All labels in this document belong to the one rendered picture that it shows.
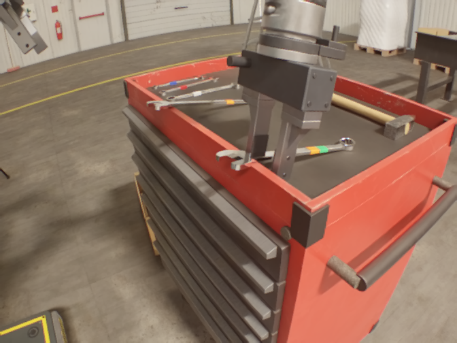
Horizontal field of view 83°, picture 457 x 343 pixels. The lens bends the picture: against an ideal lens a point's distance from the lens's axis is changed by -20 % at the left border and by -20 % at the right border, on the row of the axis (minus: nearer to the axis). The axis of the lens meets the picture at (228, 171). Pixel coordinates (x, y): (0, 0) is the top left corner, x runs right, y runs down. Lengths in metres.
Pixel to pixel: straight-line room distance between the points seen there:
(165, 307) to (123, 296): 0.21
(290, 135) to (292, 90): 0.06
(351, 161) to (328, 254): 0.16
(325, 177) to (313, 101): 0.15
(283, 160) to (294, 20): 0.17
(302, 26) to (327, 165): 0.23
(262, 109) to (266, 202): 0.12
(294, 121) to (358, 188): 0.12
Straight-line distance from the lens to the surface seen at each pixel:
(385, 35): 7.08
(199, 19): 11.74
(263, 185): 0.40
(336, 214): 0.39
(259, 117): 0.43
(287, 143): 0.39
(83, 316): 1.51
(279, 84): 0.37
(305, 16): 0.37
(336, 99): 0.73
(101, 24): 10.60
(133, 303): 1.47
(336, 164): 0.50
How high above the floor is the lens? 1.15
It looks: 32 degrees down
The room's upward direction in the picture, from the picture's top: 3 degrees counter-clockwise
